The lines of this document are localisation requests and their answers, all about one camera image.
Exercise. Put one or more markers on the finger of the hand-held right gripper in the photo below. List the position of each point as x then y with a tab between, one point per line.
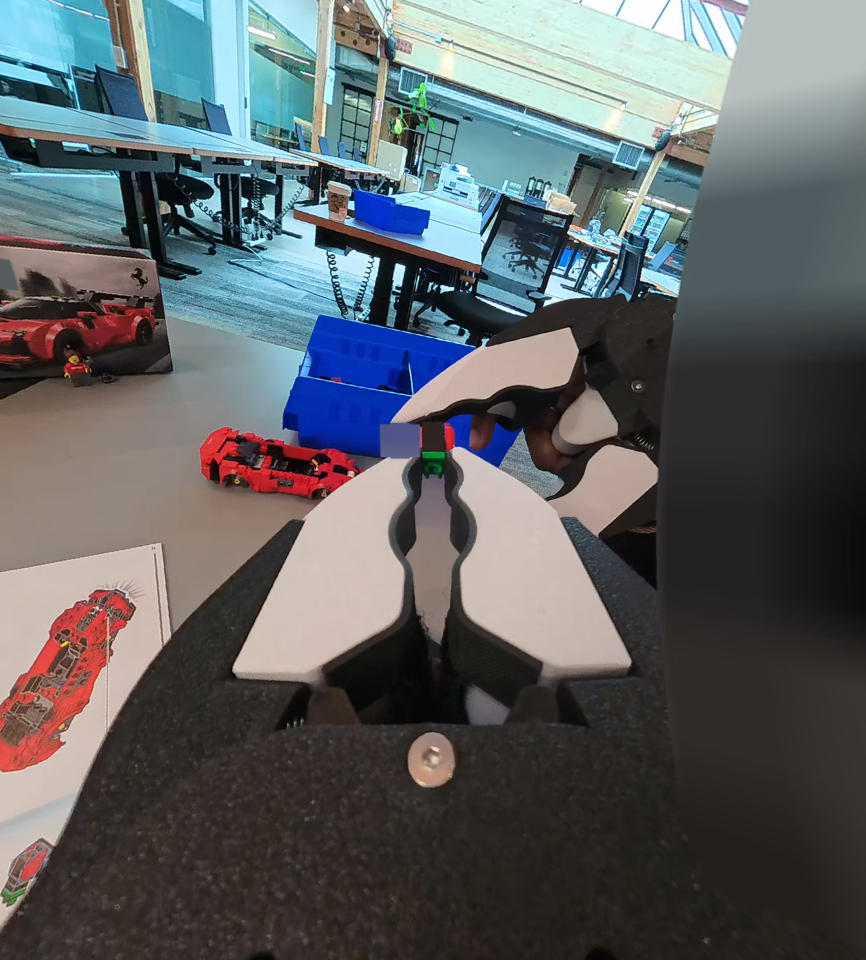
500	364
620	487

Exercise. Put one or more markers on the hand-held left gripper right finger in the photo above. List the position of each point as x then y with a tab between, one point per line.
538	585

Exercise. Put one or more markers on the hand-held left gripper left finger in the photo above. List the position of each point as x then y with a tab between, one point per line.
328	577

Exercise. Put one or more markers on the small red green lego assembly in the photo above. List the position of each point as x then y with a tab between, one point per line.
433	459

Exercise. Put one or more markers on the red lego car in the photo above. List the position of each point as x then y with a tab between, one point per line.
275	461

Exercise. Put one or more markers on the lego instruction booklet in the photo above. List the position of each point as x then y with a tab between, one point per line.
27	600

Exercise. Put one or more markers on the lego minifigure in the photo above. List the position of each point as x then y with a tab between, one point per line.
78	367

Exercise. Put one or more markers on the lego set box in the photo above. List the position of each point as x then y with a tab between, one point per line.
50	307

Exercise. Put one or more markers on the person's right hand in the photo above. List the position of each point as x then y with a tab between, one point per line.
545	450

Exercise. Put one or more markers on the black mesh office chair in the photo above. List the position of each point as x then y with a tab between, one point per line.
523	240

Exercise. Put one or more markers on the wood edged standing desk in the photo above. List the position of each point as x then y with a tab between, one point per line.
65	124
343	161
252	150
433	240

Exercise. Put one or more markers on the blue plastic parts bin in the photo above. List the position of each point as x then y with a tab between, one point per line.
358	405

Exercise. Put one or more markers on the white printer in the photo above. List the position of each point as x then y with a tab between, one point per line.
457	182

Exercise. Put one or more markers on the long blue plastic bin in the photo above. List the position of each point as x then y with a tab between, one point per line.
391	211

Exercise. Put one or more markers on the paper coffee cup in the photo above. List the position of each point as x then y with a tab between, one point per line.
338	201

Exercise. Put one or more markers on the hanging green plant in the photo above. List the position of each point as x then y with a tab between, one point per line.
414	109

